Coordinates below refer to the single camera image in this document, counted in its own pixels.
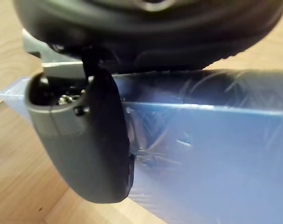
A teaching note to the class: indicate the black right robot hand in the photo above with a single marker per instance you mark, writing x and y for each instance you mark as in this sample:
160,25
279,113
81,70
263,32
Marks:
132,28

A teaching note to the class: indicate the blue plastic folder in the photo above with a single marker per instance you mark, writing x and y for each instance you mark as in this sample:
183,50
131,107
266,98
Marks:
202,144

